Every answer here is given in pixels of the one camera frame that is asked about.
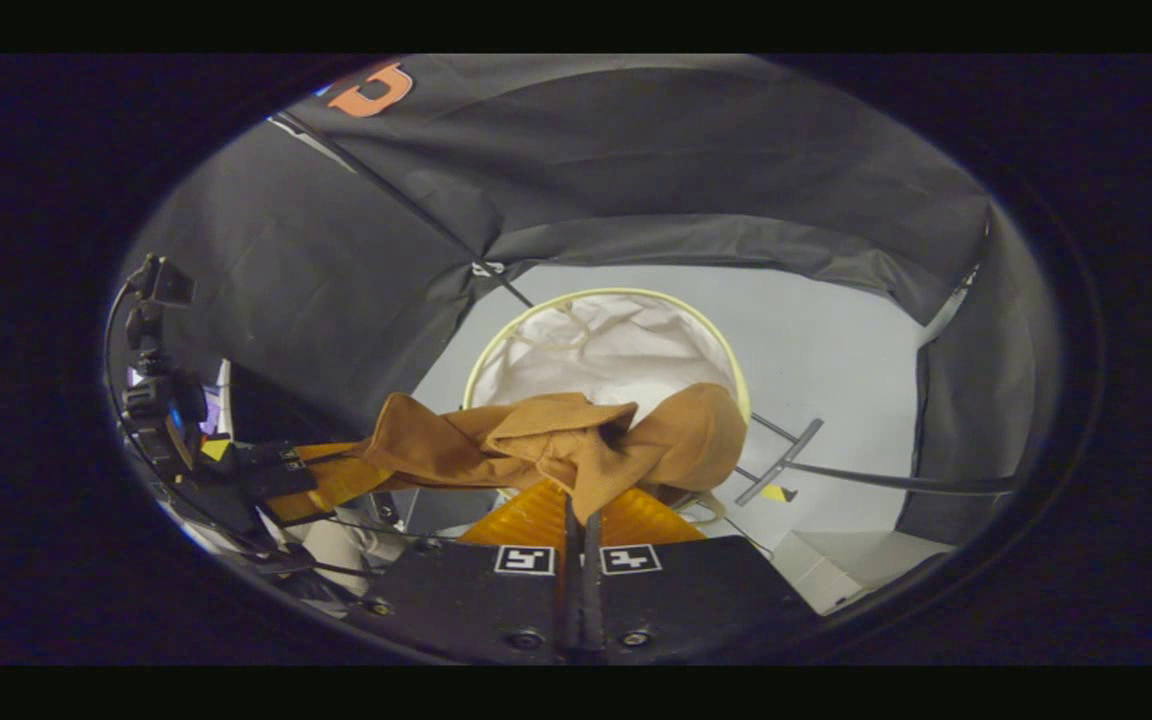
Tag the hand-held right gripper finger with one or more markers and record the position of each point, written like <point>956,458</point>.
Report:
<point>594,590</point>
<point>569,590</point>

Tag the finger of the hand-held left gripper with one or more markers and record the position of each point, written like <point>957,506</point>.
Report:
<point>276,470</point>

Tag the brown shirt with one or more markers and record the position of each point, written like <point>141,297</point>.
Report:
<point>536,430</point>

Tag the white round laundry hamper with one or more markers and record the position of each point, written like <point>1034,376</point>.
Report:
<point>616,350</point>

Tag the black clothes rack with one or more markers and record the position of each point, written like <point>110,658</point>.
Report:
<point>886,480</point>

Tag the person's light trousers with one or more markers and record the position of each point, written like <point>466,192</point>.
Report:
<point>346,560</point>

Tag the black backdrop cloth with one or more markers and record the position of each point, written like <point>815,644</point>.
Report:
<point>636,150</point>

